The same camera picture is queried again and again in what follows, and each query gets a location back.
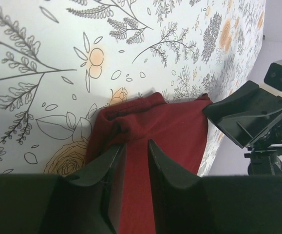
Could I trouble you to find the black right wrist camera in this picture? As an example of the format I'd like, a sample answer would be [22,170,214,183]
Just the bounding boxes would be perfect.
[259,60,282,97]

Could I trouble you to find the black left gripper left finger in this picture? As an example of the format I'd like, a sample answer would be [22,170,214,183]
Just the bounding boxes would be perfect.
[0,145,126,234]

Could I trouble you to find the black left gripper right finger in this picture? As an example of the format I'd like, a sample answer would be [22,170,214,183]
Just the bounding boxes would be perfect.
[148,140,282,234]

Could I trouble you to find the floral patterned table mat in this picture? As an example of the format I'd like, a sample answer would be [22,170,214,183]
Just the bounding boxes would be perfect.
[0,0,266,175]

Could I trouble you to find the dark red t shirt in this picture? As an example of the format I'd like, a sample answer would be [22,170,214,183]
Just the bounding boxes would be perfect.
[86,93,211,234]

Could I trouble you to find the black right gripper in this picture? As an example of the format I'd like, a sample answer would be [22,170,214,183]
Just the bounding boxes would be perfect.
[203,81,282,176]

